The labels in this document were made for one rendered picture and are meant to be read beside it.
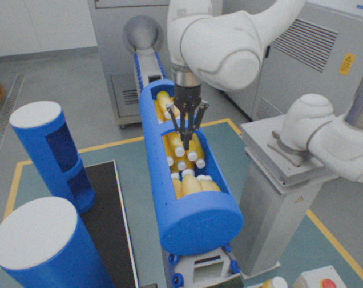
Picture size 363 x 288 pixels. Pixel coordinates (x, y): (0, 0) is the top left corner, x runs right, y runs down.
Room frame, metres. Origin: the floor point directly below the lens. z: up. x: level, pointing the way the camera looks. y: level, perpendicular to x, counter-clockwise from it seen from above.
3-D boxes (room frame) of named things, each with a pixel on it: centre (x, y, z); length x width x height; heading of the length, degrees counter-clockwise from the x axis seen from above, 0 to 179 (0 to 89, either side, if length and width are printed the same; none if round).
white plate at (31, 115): (1.20, 0.88, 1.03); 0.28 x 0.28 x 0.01
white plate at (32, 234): (0.45, 0.53, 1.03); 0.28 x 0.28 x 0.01
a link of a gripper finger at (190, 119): (0.60, -0.02, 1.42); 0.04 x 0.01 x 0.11; 12
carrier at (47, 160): (1.20, 0.88, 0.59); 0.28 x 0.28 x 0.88
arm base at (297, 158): (0.85, -0.51, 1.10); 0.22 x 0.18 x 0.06; 31
